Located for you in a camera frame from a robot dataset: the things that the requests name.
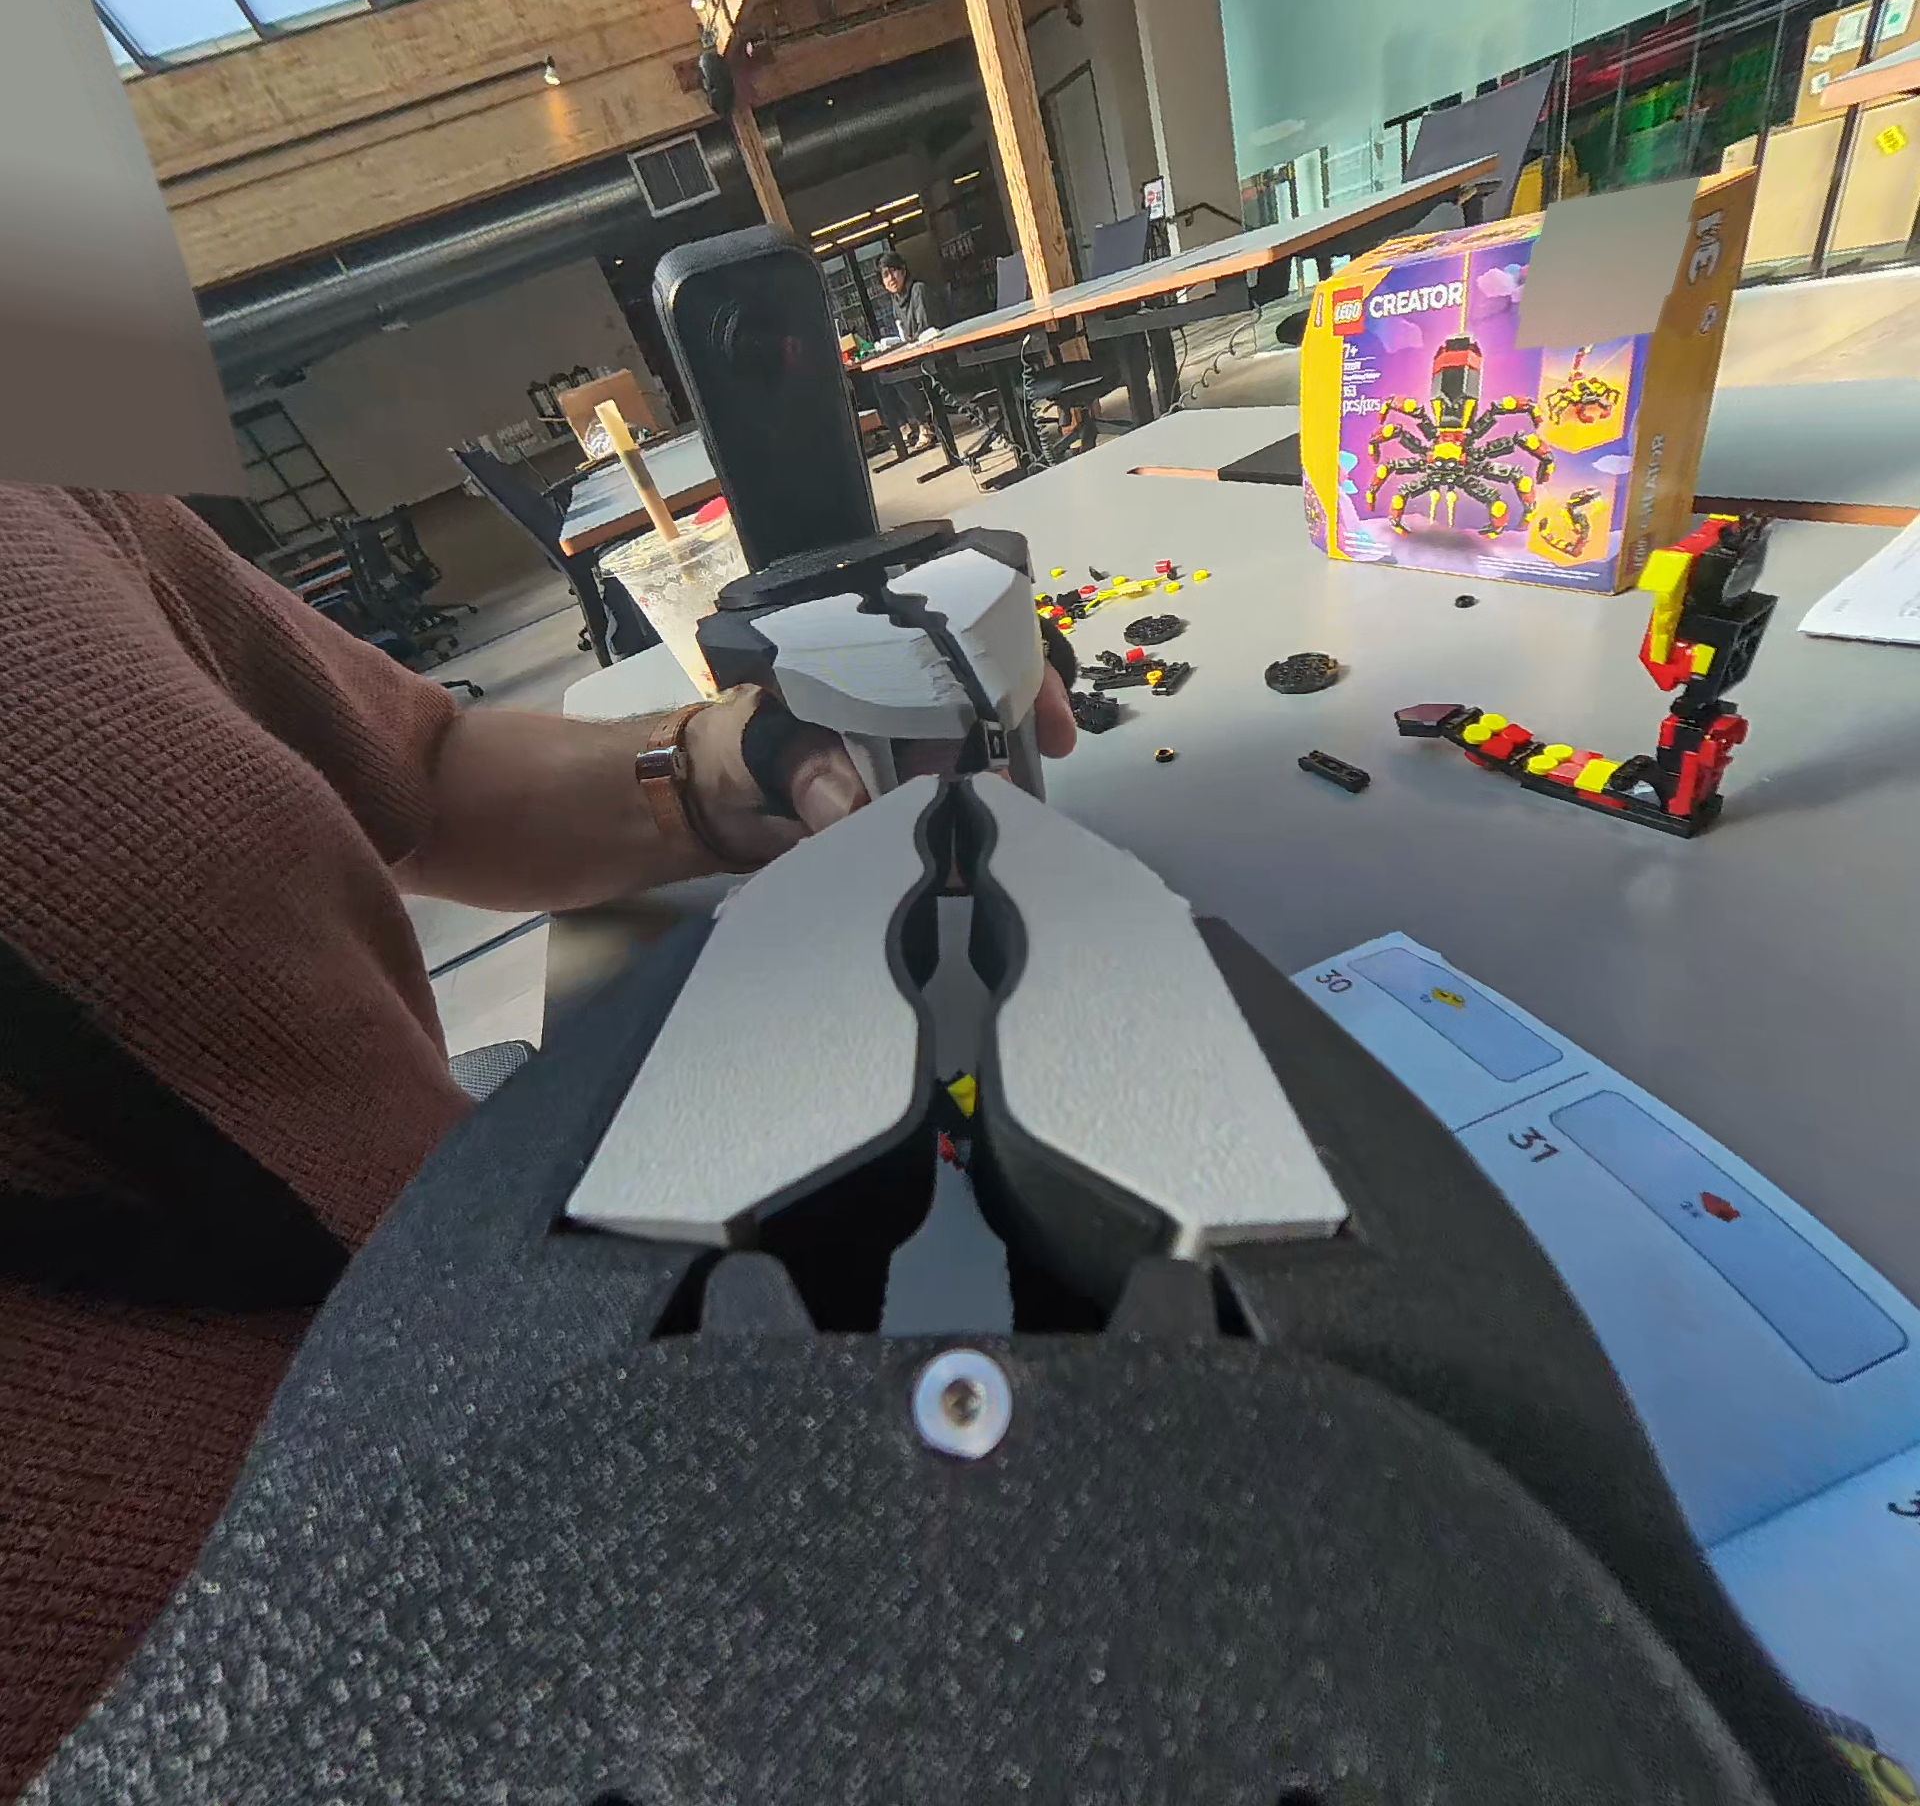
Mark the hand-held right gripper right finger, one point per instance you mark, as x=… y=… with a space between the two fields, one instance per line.
x=1156 y=1073

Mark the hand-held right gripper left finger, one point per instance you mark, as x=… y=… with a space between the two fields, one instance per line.
x=750 y=1055

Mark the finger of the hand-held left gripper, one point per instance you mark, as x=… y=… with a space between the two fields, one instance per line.
x=991 y=621
x=855 y=675

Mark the small yellow red brick assembly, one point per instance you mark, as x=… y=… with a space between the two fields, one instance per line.
x=959 y=1090

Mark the person's left forearm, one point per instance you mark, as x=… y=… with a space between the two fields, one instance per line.
x=300 y=666

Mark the grey desk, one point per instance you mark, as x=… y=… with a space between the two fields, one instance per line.
x=1351 y=876

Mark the person's left hand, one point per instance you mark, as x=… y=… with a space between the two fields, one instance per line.
x=735 y=788

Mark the wood-edged grey table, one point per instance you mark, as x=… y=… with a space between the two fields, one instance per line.
x=688 y=464

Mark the pile of small loose bricks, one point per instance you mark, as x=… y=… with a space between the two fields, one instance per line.
x=1127 y=668

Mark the pale drinking straw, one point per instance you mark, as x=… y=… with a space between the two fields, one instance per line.
x=623 y=464

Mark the black round brick plate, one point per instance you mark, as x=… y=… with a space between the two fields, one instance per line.
x=1302 y=675
x=1156 y=630

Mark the clear plastic drink cup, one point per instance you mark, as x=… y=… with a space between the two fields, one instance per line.
x=674 y=615

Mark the black office chair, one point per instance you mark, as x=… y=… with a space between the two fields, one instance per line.
x=393 y=576
x=534 y=517

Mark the black flat board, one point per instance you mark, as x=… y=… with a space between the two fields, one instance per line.
x=1262 y=460

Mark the black flat connector brick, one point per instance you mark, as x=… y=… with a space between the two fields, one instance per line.
x=1333 y=771

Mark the wooden pillar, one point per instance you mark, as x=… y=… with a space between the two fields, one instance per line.
x=1005 y=110

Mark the long wooden table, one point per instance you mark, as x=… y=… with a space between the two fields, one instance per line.
x=1200 y=264

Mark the toy brick set box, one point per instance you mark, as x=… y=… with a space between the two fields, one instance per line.
x=1412 y=503

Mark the blue brick instruction booklet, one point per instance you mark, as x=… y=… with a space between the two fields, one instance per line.
x=1725 y=1325

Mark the red black brick snake model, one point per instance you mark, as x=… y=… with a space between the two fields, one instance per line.
x=1697 y=749

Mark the white paper sheet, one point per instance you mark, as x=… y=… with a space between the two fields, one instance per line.
x=1875 y=592

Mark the stack of cardboard boxes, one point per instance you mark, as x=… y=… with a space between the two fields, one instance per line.
x=1831 y=172

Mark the wall air vent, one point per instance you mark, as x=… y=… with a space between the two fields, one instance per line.
x=668 y=172

